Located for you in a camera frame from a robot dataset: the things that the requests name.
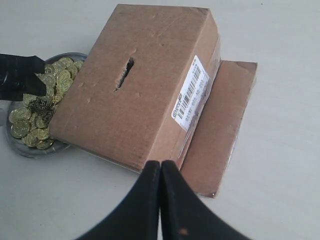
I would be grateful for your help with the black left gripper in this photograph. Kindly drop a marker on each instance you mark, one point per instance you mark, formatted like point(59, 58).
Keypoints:
point(18, 77)

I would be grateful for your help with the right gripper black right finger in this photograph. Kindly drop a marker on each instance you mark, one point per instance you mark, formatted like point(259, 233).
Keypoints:
point(183, 215)

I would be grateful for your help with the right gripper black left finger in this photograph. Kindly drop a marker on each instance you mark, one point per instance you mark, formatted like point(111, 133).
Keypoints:
point(137, 215)

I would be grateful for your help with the gold dollar coin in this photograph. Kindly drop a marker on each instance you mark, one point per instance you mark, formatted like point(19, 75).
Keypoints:
point(19, 114)
point(67, 61)
point(20, 129)
point(64, 84)
point(32, 139)
point(42, 103)

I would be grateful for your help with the cardboard box with slot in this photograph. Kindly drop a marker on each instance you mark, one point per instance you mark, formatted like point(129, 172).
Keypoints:
point(119, 106)

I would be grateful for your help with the round silver metal plate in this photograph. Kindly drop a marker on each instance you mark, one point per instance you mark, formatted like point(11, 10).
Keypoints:
point(55, 71)

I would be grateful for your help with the white barcode label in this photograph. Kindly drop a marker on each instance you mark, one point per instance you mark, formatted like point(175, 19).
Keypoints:
point(190, 94)

